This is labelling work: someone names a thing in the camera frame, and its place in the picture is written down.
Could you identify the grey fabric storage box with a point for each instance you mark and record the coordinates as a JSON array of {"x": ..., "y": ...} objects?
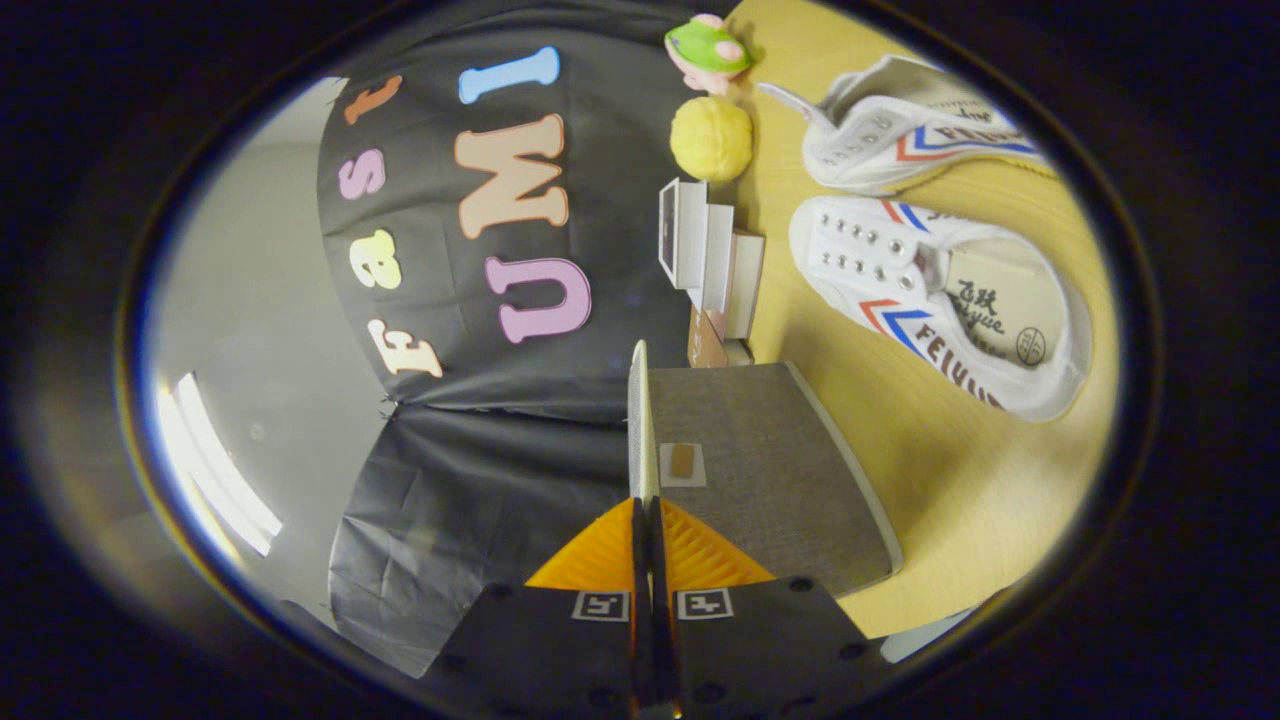
[{"x": 765, "y": 465}]

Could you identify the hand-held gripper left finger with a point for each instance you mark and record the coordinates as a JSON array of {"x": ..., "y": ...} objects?
[{"x": 560, "y": 640}]

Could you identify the white canvas shoe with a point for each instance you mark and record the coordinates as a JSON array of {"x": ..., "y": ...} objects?
[
  {"x": 905, "y": 130},
  {"x": 945, "y": 300}
]

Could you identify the brown small box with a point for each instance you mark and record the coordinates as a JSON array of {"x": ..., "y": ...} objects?
[{"x": 706, "y": 342}]

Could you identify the white stepped book stand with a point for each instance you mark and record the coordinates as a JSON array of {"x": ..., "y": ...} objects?
[{"x": 705, "y": 250}]

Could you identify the green pink plush toy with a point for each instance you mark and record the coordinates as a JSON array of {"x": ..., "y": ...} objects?
[{"x": 708, "y": 52}]

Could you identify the black backdrop cloth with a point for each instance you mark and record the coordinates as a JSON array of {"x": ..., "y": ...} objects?
[{"x": 480, "y": 330}]

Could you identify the yellow plush ball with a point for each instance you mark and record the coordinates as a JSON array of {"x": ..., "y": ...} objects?
[{"x": 711, "y": 138}]

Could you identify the white ceiling light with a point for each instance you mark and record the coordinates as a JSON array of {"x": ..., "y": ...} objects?
[{"x": 215, "y": 470}]

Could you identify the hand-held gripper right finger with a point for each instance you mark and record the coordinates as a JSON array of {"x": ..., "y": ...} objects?
[{"x": 760, "y": 640}]

